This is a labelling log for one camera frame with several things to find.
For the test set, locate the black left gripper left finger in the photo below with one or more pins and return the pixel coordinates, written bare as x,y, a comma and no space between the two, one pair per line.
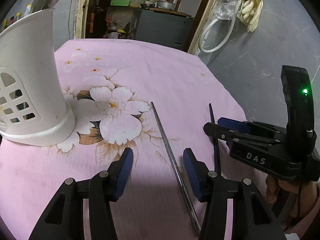
63,217

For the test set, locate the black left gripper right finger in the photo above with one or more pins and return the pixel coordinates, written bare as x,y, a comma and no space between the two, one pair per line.
235,209

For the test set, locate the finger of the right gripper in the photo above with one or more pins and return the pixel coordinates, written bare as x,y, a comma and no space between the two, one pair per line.
226,132

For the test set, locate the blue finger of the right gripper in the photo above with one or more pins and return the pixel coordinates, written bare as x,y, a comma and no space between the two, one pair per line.
236,125

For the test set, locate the black chopstick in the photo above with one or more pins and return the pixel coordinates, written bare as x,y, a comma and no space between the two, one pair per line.
215,143

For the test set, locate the steel chopstick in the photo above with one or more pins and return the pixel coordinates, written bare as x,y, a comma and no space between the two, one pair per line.
183,189

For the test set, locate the steel spoon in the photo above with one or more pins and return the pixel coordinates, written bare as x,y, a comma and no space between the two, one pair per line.
36,5

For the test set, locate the pink sleeve forearm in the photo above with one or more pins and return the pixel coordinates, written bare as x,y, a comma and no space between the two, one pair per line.
305,219

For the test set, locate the person's right hand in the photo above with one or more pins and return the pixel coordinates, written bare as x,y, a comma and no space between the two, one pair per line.
289,200

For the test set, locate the grey metal cabinet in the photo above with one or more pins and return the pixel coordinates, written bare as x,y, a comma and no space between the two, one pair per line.
160,28

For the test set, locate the white plastic utensil holder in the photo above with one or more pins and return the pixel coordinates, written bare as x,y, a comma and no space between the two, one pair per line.
33,109

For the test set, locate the pink floral tablecloth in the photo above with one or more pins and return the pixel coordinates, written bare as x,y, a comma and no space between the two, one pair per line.
115,88

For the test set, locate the clear plastic bag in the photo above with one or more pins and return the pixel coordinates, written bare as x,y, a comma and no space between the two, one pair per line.
224,9

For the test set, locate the cream rubber gloves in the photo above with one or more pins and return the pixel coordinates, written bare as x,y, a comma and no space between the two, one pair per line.
249,13

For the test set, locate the grey pot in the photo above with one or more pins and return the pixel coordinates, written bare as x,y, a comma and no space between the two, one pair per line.
165,5

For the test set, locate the green box on shelf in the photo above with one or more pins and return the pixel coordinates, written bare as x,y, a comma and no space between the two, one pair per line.
121,3

